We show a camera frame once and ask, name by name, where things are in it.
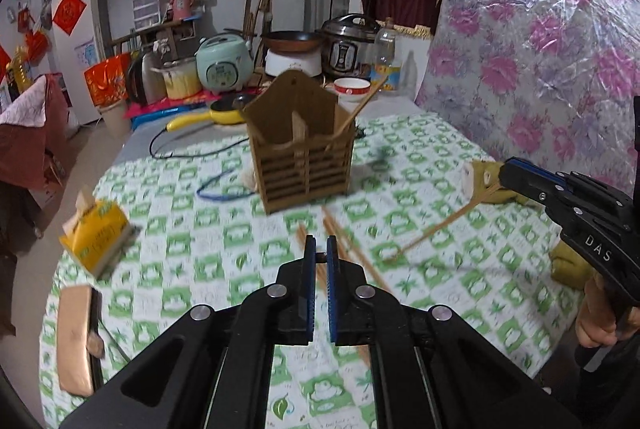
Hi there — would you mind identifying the olive cream fleece towel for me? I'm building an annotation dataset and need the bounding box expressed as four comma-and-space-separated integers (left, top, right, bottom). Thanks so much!
549, 239, 592, 283

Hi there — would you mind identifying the white electric pot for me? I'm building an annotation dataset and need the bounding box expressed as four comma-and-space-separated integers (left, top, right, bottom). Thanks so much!
264, 48, 324, 78

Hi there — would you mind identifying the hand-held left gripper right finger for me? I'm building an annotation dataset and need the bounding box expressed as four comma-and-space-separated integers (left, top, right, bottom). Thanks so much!
326, 235, 581, 429

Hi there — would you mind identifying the red gift bag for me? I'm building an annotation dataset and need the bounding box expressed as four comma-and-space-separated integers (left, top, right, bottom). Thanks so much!
84, 54, 132, 108

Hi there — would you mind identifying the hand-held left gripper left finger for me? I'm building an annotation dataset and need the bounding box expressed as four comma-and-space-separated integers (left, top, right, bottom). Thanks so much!
60, 235, 318, 429

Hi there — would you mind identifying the white refrigerator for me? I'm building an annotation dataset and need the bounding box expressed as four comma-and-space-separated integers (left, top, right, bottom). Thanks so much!
50, 0, 110, 126

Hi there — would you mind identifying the clear plastic bottle yellow label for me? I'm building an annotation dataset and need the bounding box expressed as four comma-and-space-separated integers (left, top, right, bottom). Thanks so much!
371, 20, 402, 92

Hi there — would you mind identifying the blue cable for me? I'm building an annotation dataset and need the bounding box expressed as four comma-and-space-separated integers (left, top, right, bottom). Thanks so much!
196, 169, 257, 201

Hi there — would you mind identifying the yellow electric pan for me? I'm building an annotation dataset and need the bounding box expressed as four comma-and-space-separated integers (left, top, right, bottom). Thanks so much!
166, 95, 257, 132

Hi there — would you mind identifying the red cloth covered furniture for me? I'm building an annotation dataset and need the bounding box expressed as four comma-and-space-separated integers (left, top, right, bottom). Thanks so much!
0, 74, 69, 184

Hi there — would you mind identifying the brown frying pan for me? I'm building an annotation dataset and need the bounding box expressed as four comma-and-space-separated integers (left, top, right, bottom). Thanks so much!
261, 30, 324, 54

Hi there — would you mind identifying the silver pressure cooker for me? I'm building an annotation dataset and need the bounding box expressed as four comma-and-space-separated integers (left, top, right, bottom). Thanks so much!
320, 13, 384, 80

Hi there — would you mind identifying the person's right forearm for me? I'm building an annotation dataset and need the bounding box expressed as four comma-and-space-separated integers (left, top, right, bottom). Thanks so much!
572, 334, 640, 429

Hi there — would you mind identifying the rolled olive towel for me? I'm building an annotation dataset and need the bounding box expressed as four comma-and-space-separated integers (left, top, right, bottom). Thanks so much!
462, 160, 542, 208

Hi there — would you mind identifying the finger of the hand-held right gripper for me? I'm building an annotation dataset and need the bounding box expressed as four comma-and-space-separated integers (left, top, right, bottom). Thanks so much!
499, 157, 568, 210

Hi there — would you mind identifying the yellow tissue box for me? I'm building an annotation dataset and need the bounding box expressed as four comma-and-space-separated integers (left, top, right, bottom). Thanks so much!
59, 190, 133, 278

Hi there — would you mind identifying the red white bowl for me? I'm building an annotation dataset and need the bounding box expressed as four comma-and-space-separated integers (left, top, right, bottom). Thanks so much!
333, 78, 372, 102

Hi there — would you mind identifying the teal rice cooker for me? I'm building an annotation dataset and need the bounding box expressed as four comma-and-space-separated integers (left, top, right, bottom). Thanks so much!
195, 34, 254, 94

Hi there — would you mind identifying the yellow pot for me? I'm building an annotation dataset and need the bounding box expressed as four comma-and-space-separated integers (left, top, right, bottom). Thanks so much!
159, 56, 202, 100

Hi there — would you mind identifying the black power cable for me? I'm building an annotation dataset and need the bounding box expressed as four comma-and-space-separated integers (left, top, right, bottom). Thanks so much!
150, 125, 251, 158

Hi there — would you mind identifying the wooden utensil holder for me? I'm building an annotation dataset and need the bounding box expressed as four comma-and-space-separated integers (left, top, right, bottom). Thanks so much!
242, 70, 357, 215

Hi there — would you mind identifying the red diamond paper decoration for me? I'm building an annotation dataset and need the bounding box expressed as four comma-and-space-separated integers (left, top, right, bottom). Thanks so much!
52, 0, 87, 35

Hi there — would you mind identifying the yellow cooking oil bottle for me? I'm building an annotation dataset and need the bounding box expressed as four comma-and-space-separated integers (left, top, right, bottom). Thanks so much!
6, 46, 32, 92

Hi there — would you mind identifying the blue white paper sheet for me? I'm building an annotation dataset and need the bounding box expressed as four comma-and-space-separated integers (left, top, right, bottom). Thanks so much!
74, 40, 96, 70

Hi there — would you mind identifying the person's right hand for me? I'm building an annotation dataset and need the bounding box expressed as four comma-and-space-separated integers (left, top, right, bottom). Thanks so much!
575, 278, 640, 349

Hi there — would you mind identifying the steel electric kettle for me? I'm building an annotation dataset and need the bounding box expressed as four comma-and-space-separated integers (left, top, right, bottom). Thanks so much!
127, 50, 166, 106

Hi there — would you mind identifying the floral plastic sheet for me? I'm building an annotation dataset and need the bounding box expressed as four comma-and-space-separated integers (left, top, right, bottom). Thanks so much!
415, 0, 640, 204

